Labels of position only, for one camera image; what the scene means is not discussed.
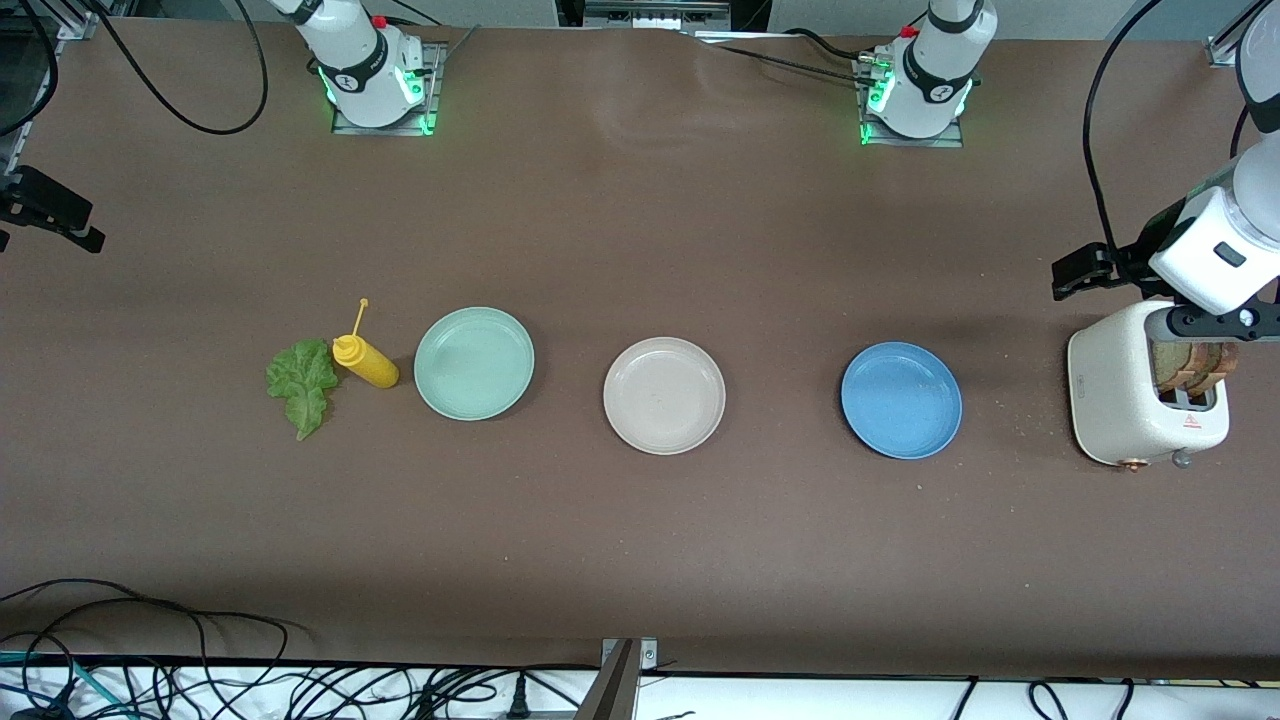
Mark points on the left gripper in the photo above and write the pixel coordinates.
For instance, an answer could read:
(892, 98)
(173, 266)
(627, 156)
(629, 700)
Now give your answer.
(1128, 259)

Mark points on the brown bread slice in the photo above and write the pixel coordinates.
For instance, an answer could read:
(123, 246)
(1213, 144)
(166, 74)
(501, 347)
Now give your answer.
(1172, 365)
(1222, 360)

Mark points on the green lettuce leaf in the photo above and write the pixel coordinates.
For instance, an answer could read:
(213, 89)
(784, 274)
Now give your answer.
(300, 385)

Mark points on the yellow mustard squeeze bottle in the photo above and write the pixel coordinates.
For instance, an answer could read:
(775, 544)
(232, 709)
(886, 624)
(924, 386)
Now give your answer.
(370, 367)

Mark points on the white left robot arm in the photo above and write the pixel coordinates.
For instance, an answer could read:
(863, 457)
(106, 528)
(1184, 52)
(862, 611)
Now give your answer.
(935, 80)

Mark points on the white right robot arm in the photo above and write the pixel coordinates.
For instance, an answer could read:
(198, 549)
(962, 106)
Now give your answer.
(365, 70)

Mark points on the blue plate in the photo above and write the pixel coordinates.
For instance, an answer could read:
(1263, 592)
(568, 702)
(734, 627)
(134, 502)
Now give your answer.
(900, 400)

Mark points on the mint green plate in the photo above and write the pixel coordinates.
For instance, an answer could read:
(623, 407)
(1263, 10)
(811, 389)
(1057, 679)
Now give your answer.
(473, 363)

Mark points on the beige plate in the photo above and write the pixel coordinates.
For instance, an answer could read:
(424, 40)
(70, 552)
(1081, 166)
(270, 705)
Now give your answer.
(663, 395)

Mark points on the cream white toaster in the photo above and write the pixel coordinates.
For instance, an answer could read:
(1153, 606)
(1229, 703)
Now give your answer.
(1110, 390)

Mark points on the black power plug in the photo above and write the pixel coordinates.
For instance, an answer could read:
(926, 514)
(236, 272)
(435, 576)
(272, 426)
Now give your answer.
(517, 695)

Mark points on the aluminium frame profile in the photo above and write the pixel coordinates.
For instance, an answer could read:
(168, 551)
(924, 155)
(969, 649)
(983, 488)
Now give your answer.
(78, 25)
(1222, 50)

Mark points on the silver metal rail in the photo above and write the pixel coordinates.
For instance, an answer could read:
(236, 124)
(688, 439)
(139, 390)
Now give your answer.
(655, 8)

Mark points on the metal table bracket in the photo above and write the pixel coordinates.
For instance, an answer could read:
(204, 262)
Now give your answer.
(615, 690)

